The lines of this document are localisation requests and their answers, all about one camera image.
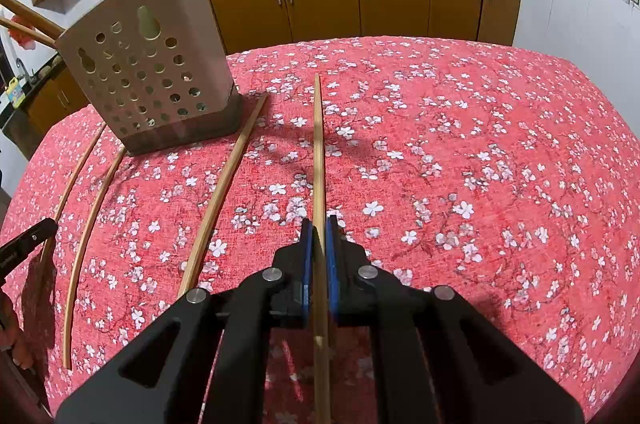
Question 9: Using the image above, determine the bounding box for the beige perforated utensil holder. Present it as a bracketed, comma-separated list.
[55, 0, 244, 157]

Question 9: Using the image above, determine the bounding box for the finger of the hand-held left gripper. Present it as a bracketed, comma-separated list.
[0, 218, 59, 265]

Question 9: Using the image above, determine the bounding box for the red floral tablecloth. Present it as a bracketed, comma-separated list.
[0, 36, 640, 424]

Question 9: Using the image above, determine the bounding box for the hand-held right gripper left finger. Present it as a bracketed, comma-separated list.
[54, 219, 315, 424]

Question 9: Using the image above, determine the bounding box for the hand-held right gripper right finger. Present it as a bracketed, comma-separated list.
[325, 215, 586, 424]

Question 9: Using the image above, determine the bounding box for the yellow dish soap bottle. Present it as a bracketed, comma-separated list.
[5, 76, 27, 109]

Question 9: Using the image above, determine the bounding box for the red plastic bag on hook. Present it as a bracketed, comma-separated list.
[7, 16, 42, 50]

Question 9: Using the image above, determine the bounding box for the person's left hand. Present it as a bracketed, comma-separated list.
[0, 291, 36, 371]

